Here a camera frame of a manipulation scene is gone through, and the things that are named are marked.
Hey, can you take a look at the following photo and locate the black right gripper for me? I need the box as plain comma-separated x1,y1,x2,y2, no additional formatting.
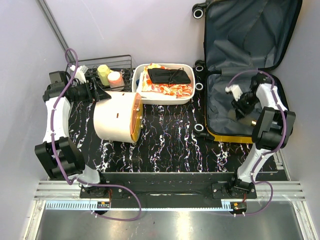
230,93,260,121

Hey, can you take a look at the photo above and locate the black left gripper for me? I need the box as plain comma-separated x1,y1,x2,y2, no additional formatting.
72,78,112,105

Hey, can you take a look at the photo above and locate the pink yellow drawer box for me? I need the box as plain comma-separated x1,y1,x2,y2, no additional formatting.
93,91,143,143

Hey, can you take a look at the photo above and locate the black cloth pouch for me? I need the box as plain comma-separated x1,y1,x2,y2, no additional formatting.
147,68,191,85

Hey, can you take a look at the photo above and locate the yellow Pikachu suitcase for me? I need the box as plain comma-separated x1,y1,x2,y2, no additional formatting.
192,0,302,143

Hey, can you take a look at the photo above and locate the orange floral cloth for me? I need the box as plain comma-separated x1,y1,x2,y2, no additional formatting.
141,63,193,98

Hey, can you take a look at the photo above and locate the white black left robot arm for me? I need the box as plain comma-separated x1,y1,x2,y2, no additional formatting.
34,71,111,198

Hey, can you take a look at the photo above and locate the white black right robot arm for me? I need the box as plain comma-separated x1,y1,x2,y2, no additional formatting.
225,70,296,199

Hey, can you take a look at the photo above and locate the pink cup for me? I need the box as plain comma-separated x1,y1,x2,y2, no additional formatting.
107,71,125,92

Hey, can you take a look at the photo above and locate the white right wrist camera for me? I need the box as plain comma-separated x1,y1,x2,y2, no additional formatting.
225,84,243,102

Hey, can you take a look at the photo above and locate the black wire basket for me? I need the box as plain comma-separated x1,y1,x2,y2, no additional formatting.
78,54,133,92

